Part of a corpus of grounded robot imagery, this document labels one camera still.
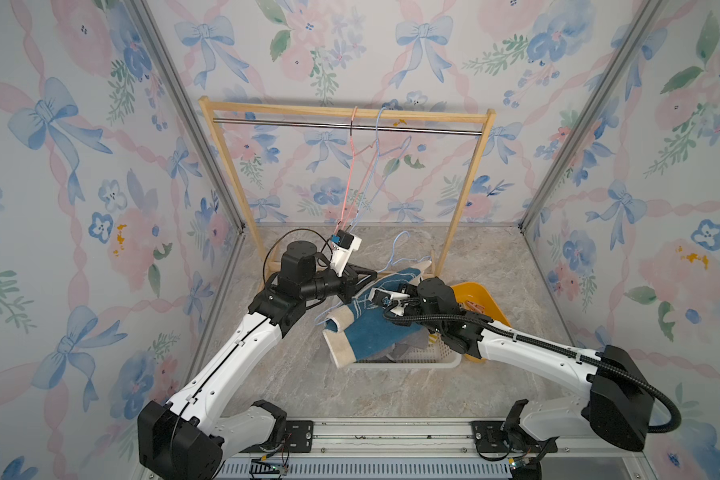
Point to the metal hanging rod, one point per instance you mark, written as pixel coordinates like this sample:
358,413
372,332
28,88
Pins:
345,126

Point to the wooden clothes rack frame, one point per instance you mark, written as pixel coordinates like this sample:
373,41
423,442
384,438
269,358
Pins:
211,109

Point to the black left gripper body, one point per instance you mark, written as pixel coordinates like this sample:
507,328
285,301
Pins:
342,287

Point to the white perforated plastic basket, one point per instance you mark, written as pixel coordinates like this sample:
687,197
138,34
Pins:
436,355

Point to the beige towel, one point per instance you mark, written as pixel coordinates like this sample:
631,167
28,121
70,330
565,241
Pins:
339,349

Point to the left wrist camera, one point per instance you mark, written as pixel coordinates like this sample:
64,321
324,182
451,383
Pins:
343,244

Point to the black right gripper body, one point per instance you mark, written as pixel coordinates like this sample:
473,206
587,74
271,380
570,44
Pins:
414,306

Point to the yellow plastic tray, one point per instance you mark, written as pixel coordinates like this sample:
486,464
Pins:
486,306

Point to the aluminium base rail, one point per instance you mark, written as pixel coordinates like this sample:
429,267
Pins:
388,449

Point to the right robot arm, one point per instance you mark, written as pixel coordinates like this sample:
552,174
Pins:
609,397

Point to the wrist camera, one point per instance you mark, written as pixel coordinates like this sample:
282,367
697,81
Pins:
343,244
403,301

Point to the dark teal patterned towel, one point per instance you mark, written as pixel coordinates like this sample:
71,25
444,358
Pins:
370,332

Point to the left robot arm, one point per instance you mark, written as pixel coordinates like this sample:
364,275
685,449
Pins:
228,360

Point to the grey terry towel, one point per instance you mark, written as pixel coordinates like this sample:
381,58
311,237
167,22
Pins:
396,352

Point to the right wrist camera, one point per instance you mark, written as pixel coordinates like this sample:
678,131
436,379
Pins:
403,301

